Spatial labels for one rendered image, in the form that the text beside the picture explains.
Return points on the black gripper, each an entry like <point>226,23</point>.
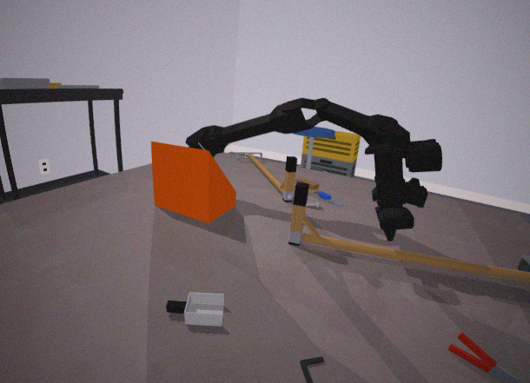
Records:
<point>390,214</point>

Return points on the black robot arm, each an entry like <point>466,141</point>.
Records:
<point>388,141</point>

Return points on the dark grey l-shaped bar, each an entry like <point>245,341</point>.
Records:
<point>305,363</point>

